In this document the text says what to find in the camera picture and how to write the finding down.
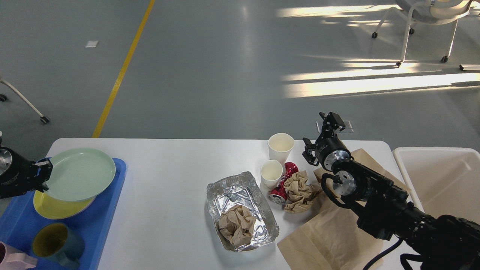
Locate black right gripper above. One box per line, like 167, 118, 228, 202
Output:
302, 112, 350, 170

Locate dark teal mug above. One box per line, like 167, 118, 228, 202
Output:
31, 222, 85, 270

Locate pink mug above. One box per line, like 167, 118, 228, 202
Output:
0, 241, 38, 270

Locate blue plastic tray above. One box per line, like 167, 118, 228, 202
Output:
0, 158, 127, 270

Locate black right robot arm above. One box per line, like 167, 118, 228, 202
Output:
302, 112, 480, 270

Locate small white paper cup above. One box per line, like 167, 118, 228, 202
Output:
260, 160, 283, 190

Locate crumpled brown paper in tray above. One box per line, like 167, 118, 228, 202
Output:
218, 205, 257, 248

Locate light green plate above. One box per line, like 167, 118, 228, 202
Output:
46, 148, 116, 202

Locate yellow plate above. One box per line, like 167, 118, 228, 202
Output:
33, 191, 96, 219

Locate aluminium foil tray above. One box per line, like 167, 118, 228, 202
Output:
206, 171, 279, 252

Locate tall white paper cup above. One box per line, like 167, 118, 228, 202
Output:
267, 133, 295, 164

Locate brown paper bag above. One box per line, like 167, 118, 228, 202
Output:
277, 148, 412, 270

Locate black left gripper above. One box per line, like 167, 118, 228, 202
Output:
0, 147, 53, 199

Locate crushed red soda can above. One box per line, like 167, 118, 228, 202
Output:
268, 162, 299, 204

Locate white plastic bin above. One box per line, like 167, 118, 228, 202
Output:
393, 147, 480, 223

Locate crumpled brown paper ball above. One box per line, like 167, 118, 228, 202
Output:
283, 170, 323, 213

